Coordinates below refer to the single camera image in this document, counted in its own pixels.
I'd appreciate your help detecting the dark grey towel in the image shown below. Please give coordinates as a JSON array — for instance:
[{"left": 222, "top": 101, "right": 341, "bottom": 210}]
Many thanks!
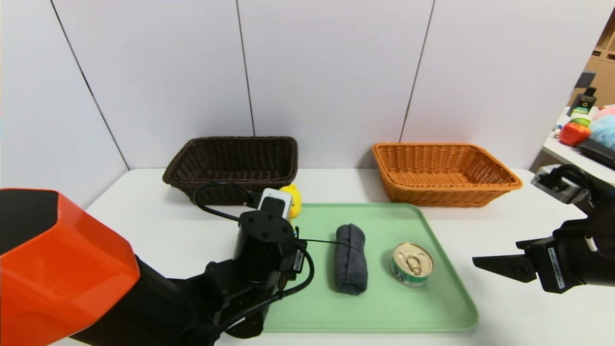
[{"left": 334, "top": 223, "right": 369, "bottom": 296}]

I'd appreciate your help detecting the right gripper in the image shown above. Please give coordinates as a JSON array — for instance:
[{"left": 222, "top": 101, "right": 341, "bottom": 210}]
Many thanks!
[{"left": 472, "top": 236, "right": 615, "bottom": 294}]

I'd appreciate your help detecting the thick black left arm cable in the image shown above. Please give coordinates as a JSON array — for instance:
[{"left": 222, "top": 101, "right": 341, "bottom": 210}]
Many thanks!
[{"left": 211, "top": 243, "right": 316, "bottom": 337}]

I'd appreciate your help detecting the thin black wire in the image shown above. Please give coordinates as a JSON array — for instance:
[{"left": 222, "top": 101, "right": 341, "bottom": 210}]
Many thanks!
[{"left": 295, "top": 238, "right": 358, "bottom": 250}]

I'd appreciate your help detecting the black bottle with label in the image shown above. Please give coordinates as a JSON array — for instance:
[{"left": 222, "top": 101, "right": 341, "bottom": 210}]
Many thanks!
[{"left": 567, "top": 87, "right": 597, "bottom": 117}]

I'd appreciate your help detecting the flat black pad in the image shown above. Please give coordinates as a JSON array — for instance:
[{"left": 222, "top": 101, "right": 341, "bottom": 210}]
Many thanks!
[{"left": 577, "top": 138, "right": 615, "bottom": 170}]

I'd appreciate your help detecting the black left camera cable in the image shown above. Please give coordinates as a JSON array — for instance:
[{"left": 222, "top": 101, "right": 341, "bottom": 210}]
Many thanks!
[{"left": 193, "top": 181, "right": 262, "bottom": 223}]

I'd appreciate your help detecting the gold-lid can green label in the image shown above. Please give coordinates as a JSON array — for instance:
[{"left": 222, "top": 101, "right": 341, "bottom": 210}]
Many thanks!
[{"left": 391, "top": 242, "right": 435, "bottom": 288}]

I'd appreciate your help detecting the blue fluffy toy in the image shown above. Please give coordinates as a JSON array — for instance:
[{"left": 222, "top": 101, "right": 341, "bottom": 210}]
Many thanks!
[{"left": 589, "top": 115, "right": 615, "bottom": 150}]

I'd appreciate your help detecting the light green plastic tray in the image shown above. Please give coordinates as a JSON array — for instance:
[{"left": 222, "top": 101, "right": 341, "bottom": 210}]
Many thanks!
[{"left": 262, "top": 202, "right": 479, "bottom": 333}]

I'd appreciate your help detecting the red apple toy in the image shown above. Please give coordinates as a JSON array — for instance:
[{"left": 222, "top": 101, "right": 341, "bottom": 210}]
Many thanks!
[{"left": 559, "top": 121, "right": 591, "bottom": 147}]

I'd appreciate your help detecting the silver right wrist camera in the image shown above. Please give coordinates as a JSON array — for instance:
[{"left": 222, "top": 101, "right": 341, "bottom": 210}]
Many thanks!
[{"left": 531, "top": 165, "right": 590, "bottom": 205}]

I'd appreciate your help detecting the yellow duck toy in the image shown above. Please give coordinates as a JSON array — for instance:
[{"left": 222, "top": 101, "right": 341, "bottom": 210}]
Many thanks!
[{"left": 280, "top": 184, "right": 303, "bottom": 220}]

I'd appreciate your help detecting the wooden shelf unit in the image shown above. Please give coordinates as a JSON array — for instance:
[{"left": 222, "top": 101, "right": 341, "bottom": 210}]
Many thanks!
[{"left": 569, "top": 7, "right": 615, "bottom": 109}]

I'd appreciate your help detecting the dark brown wicker basket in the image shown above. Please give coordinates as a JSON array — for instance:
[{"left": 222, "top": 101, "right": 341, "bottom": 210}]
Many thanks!
[{"left": 162, "top": 136, "right": 299, "bottom": 206}]

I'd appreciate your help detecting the orange wicker basket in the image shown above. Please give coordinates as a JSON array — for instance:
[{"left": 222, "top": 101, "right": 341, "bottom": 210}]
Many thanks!
[{"left": 372, "top": 142, "right": 523, "bottom": 208}]

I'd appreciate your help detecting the black camera cable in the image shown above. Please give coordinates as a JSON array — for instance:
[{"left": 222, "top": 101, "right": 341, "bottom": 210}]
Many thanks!
[
  {"left": 193, "top": 181, "right": 262, "bottom": 223},
  {"left": 553, "top": 163, "right": 603, "bottom": 212}
]

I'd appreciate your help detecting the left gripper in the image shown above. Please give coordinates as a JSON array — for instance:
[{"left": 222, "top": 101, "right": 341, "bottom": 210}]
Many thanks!
[{"left": 279, "top": 225, "right": 308, "bottom": 281}]

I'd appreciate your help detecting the black right camera cable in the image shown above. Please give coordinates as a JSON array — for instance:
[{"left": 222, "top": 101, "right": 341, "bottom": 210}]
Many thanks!
[{"left": 553, "top": 163, "right": 603, "bottom": 212}]

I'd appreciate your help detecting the white side table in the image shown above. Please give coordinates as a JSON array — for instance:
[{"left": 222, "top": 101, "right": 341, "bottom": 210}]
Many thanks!
[{"left": 529, "top": 107, "right": 615, "bottom": 189}]

